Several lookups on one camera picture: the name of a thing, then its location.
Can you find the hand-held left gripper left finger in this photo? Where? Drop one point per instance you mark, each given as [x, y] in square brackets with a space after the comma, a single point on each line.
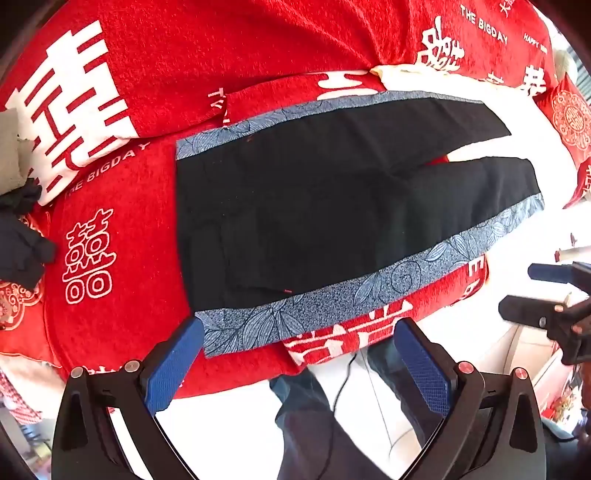
[173, 369]

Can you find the red embroidered pillow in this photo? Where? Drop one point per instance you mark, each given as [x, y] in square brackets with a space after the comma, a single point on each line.
[570, 120]
[21, 318]

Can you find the red checkered cloth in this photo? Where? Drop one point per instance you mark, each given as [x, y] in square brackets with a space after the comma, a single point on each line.
[18, 401]

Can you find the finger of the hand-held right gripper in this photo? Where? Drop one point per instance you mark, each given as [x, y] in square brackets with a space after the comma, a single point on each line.
[551, 272]
[526, 311]

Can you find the black pants with blue stripe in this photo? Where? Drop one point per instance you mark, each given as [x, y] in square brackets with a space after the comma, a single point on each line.
[323, 207]

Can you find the red printed blanket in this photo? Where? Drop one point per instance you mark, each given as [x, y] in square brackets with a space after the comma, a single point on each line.
[184, 60]

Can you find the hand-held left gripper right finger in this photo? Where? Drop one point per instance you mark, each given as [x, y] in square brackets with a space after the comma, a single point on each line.
[422, 369]

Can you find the dark cloth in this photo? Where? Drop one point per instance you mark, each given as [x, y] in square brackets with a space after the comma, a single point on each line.
[21, 249]

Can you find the person's left leg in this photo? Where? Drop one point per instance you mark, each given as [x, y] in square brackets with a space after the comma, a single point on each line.
[314, 429]

